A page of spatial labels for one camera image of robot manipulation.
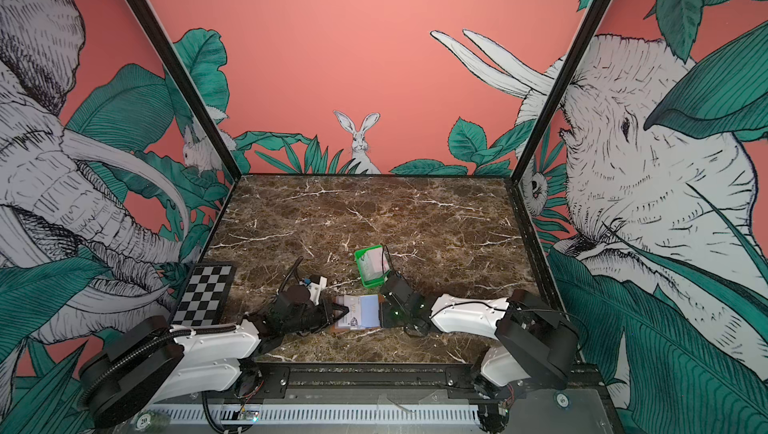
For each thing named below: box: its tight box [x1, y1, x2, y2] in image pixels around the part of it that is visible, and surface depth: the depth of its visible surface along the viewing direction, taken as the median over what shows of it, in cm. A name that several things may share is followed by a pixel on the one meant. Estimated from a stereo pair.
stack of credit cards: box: [359, 248, 390, 281], surface depth 95 cm
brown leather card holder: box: [331, 294, 382, 334], surface depth 86 cm
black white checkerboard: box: [170, 262, 237, 327], surface depth 87 cm
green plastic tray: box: [354, 244, 391, 288], surface depth 95 cm
